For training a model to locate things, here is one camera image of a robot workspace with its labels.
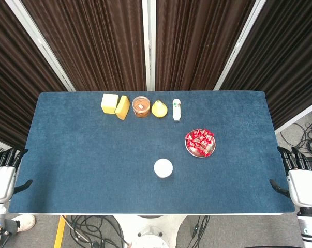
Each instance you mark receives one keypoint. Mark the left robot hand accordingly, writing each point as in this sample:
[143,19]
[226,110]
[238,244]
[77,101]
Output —
[1,183]

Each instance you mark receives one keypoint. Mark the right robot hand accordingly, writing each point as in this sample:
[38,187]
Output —
[304,186]

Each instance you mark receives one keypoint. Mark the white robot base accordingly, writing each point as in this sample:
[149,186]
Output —
[150,230]

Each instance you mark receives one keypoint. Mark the round metal plate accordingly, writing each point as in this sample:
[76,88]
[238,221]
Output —
[190,153]

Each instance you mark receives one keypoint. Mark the white paper cup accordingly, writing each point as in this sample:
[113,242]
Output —
[163,168]

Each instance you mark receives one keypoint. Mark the gray trouser leg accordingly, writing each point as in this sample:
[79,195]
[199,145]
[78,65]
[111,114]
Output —
[12,226]

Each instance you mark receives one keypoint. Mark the white sneaker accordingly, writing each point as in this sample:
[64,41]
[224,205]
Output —
[26,222]

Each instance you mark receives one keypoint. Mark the yellow floor tape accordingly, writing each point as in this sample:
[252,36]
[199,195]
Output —
[60,232]

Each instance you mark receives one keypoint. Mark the blue table cloth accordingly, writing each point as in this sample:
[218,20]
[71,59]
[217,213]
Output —
[93,155]

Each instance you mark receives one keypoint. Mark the brown fabric partition panel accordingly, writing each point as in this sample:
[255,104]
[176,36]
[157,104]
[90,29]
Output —
[197,46]
[287,64]
[11,77]
[93,46]

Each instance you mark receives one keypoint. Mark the yellow sponge cube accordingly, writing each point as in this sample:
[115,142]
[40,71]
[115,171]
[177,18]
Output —
[109,103]

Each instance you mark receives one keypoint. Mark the yellow rounded sponge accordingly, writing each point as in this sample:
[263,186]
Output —
[122,108]

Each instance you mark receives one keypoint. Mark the small white bottle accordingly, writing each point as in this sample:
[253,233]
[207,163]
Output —
[176,111]

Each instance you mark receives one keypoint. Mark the clear jar orange contents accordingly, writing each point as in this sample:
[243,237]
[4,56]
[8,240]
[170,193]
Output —
[141,107]

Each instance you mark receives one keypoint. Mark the yellow pear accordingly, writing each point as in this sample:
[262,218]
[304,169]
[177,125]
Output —
[159,110]

